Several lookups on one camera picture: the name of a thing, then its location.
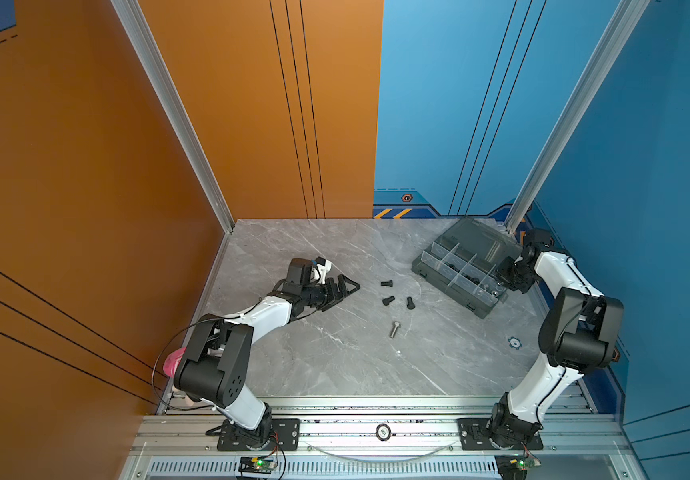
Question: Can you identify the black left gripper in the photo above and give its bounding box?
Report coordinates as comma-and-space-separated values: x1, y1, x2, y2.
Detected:
301, 275, 359, 311

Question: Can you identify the silver hex bolt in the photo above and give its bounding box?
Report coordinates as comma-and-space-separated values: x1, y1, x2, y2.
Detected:
389, 321, 401, 339

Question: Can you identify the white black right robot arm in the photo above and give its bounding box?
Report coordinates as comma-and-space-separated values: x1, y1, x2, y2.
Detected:
487, 229, 624, 449

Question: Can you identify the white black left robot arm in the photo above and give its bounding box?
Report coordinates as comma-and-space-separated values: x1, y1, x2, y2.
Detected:
164, 274, 361, 450

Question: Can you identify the clear grey compartment organizer box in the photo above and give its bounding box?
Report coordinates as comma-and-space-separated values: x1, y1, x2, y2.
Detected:
412, 217, 522, 318

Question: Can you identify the green circuit board right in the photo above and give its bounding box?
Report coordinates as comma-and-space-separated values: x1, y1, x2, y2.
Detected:
495, 457, 542, 480

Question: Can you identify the green circuit board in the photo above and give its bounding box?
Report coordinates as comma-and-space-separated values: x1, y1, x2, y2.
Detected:
495, 457, 542, 480
238, 457, 278, 476

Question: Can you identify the pink object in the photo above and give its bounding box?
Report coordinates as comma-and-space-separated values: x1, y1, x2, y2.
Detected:
162, 347, 186, 378

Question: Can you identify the green circuit board left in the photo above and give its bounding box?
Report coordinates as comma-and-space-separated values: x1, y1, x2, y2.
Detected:
238, 457, 278, 476

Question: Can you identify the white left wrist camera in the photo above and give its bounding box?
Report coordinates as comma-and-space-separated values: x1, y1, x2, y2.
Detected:
311, 257, 333, 285

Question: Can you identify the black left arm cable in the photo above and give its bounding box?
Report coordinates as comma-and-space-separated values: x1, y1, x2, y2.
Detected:
151, 314, 226, 412

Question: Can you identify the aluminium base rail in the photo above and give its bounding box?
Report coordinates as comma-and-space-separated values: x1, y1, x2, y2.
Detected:
121, 388, 645, 479

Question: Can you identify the aluminium frame post right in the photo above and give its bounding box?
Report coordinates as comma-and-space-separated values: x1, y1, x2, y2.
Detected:
504, 0, 650, 235

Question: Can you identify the aluminium frame post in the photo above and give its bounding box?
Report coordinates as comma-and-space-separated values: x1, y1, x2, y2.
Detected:
110, 0, 235, 235
504, 0, 650, 235

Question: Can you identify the aluminium frame post left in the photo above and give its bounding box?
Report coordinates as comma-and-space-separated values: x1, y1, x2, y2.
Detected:
110, 0, 235, 235

